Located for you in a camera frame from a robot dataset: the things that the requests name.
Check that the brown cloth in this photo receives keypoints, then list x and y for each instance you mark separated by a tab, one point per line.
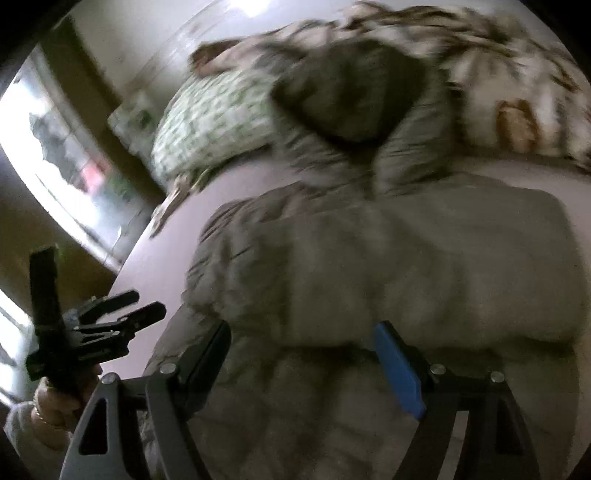
205	57

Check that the green white patterned pillow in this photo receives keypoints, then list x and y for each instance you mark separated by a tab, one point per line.
207	124

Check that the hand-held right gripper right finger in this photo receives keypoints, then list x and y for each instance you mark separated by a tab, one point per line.
400	376

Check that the olive quilted jacket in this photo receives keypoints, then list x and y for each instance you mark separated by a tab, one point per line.
369	240

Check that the person's left forearm grey sleeve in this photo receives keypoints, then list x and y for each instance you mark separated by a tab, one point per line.
30	438

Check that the leaf printed blanket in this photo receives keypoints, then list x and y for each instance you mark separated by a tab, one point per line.
485	74

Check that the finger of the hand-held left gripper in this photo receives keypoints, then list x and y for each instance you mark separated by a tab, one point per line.
111	301
143	316

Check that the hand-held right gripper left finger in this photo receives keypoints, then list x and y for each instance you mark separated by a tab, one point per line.
208	351

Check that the person's left hand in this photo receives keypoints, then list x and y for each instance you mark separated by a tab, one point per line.
57	404

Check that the small white green cushion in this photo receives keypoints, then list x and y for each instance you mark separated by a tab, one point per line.
131	120

